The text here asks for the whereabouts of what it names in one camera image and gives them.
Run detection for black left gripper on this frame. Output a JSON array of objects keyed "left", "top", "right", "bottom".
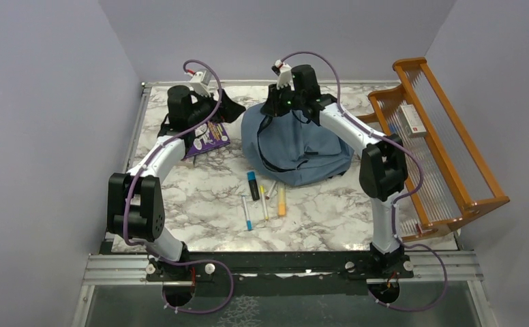
[{"left": 187, "top": 87, "right": 245, "bottom": 127}]

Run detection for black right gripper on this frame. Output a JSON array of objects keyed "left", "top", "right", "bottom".
[{"left": 260, "top": 81, "right": 304, "bottom": 117}]

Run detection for purple activity book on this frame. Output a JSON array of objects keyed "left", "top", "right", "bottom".
[{"left": 184, "top": 121, "right": 230, "bottom": 159}]

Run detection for blue student backpack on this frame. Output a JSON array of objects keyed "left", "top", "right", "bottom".
[{"left": 241, "top": 104, "right": 354, "bottom": 187}]

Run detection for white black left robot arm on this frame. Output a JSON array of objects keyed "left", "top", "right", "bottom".
[{"left": 107, "top": 85, "right": 246, "bottom": 280}]

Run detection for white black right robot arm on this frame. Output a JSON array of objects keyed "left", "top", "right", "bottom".
[{"left": 257, "top": 60, "right": 408, "bottom": 277}]

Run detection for black blue highlighter marker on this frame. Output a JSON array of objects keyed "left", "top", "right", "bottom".
[{"left": 247, "top": 171, "right": 260, "bottom": 201}]

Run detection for yellow capped white pen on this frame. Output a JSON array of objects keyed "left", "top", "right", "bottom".
[{"left": 260, "top": 185, "right": 269, "bottom": 221}]

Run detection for orange highlighter marker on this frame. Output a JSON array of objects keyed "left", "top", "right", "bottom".
[{"left": 277, "top": 183, "right": 286, "bottom": 217}]

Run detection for red capped white pen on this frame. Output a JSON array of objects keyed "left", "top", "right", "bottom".
[{"left": 265, "top": 181, "right": 277, "bottom": 200}]

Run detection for blue capped white pen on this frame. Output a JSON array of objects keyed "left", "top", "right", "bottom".
[{"left": 241, "top": 195, "right": 252, "bottom": 232}]

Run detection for white red small box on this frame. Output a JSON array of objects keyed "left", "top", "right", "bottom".
[{"left": 398, "top": 104, "right": 427, "bottom": 138}]

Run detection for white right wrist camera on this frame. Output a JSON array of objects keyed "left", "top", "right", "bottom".
[{"left": 271, "top": 60, "right": 292, "bottom": 89}]

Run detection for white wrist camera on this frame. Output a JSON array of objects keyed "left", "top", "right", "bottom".
[
  {"left": 271, "top": 60, "right": 292, "bottom": 89},
  {"left": 187, "top": 69, "right": 213, "bottom": 97}
]

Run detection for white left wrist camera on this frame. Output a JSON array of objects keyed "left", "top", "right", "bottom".
[{"left": 187, "top": 69, "right": 213, "bottom": 97}]

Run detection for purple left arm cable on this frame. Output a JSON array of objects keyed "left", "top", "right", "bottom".
[{"left": 122, "top": 59, "right": 236, "bottom": 316}]

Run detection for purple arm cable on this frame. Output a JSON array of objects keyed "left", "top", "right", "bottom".
[
  {"left": 280, "top": 50, "right": 449, "bottom": 313},
  {"left": 122, "top": 59, "right": 236, "bottom": 316}
]

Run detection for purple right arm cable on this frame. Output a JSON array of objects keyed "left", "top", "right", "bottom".
[{"left": 280, "top": 50, "right": 449, "bottom": 313}]

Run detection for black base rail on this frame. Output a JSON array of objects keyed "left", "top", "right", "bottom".
[{"left": 99, "top": 241, "right": 414, "bottom": 299}]

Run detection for wooden wire rack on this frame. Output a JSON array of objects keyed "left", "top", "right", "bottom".
[{"left": 360, "top": 57, "right": 510, "bottom": 242}]

